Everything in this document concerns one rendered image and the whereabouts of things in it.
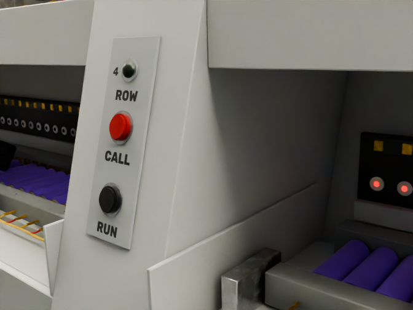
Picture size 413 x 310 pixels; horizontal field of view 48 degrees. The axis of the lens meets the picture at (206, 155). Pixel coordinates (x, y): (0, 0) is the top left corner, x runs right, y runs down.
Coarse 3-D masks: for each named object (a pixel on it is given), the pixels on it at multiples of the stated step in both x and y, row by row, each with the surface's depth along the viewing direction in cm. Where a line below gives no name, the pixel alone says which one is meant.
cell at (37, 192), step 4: (68, 180) 51; (56, 184) 49; (60, 184) 49; (64, 184) 50; (68, 184) 50; (40, 188) 48; (44, 188) 48; (48, 188) 48; (52, 188) 48; (56, 188) 49; (60, 188) 49; (32, 192) 47; (36, 192) 47; (40, 192) 47; (44, 192) 48
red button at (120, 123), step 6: (120, 114) 27; (114, 120) 27; (120, 120) 27; (126, 120) 27; (114, 126) 27; (120, 126) 27; (126, 126) 27; (114, 132) 27; (120, 132) 27; (126, 132) 27; (114, 138) 27; (120, 138) 27
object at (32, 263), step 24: (24, 144) 67; (48, 144) 63; (72, 144) 60; (0, 240) 40; (24, 240) 40; (48, 240) 30; (0, 264) 36; (24, 264) 35; (48, 264) 30; (0, 288) 36; (24, 288) 33; (48, 288) 32
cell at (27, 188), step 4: (64, 176) 52; (68, 176) 52; (48, 180) 51; (52, 180) 51; (56, 180) 51; (60, 180) 51; (64, 180) 52; (32, 184) 49; (36, 184) 50; (40, 184) 50; (44, 184) 50; (48, 184) 50; (52, 184) 51; (20, 188) 49; (24, 188) 48; (28, 188) 49; (32, 188) 49; (36, 188) 49
